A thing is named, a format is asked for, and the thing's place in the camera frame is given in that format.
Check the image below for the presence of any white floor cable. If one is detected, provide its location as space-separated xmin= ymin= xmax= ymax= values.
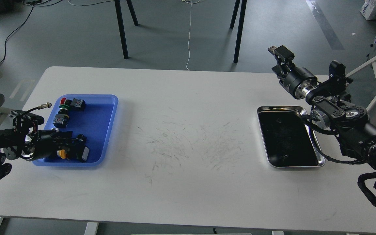
xmin=181 ymin=0 xmax=201 ymax=71

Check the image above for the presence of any black table leg far right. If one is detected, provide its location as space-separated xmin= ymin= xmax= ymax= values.
xmin=229 ymin=0 xmax=241 ymax=29

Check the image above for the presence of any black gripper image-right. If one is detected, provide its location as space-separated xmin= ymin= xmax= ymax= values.
xmin=268 ymin=45 xmax=318 ymax=100

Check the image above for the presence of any cardboard box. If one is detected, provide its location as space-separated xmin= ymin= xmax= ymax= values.
xmin=359 ymin=0 xmax=376 ymax=21

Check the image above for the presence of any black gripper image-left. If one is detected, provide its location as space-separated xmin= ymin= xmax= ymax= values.
xmin=25 ymin=130 xmax=85 ymax=162

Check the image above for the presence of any red mushroom push button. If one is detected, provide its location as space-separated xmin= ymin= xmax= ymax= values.
xmin=59 ymin=97 xmax=86 ymax=111

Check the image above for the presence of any black switch block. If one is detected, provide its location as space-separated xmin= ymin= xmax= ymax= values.
xmin=52 ymin=114 xmax=69 ymax=128

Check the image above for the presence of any blue plastic tray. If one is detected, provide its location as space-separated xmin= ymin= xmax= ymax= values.
xmin=33 ymin=94 xmax=119 ymax=167

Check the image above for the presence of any black table leg far left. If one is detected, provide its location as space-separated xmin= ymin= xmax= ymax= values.
xmin=126 ymin=0 xmax=139 ymax=26

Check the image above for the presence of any silver metal tray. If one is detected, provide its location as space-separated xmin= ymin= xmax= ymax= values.
xmin=257 ymin=106 xmax=325 ymax=169

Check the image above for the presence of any yellow mushroom push button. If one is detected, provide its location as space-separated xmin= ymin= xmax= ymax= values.
xmin=57 ymin=149 xmax=69 ymax=160

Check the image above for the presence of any black floor cable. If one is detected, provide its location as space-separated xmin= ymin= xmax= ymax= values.
xmin=0 ymin=0 xmax=64 ymax=68

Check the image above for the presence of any black table leg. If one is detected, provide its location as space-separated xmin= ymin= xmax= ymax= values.
xmin=229 ymin=0 xmax=241 ymax=29
xmin=126 ymin=0 xmax=139 ymax=26
xmin=114 ymin=0 xmax=129 ymax=59
xmin=233 ymin=0 xmax=247 ymax=63

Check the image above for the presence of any black rectangular indicator switch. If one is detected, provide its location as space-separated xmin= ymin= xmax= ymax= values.
xmin=75 ymin=145 xmax=90 ymax=163

